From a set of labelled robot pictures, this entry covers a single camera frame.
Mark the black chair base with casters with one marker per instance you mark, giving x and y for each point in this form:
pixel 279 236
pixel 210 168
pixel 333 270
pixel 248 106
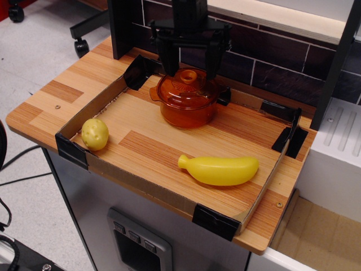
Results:
pixel 16 15

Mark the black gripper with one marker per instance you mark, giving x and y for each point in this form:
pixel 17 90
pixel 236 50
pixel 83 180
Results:
pixel 190 26

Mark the orange transparent pot lid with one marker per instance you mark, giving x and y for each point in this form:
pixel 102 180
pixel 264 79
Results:
pixel 188 89

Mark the black upright post right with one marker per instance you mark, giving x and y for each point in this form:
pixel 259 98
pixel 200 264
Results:
pixel 351 27

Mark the yellow toy banana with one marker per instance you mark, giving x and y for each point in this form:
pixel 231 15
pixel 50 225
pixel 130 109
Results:
pixel 220 171

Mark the grey toy kitchen cabinet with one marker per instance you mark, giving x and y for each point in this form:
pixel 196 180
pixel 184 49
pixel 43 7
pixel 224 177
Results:
pixel 88 197

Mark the orange transparent pot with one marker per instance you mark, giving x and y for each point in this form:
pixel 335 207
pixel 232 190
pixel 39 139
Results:
pixel 194 118

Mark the white toy sink unit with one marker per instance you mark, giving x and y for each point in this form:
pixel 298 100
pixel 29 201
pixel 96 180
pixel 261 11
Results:
pixel 320 229

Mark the cardboard fence with black tape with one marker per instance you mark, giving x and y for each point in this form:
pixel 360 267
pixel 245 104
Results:
pixel 143 149

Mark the light wooden shelf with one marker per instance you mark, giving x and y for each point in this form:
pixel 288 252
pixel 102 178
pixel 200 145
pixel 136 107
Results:
pixel 281 18

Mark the pale yellow toy potato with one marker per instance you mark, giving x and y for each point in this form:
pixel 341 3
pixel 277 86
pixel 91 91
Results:
pixel 94 134

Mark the silver oven control panel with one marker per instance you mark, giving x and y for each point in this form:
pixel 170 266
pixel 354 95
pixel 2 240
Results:
pixel 139 248

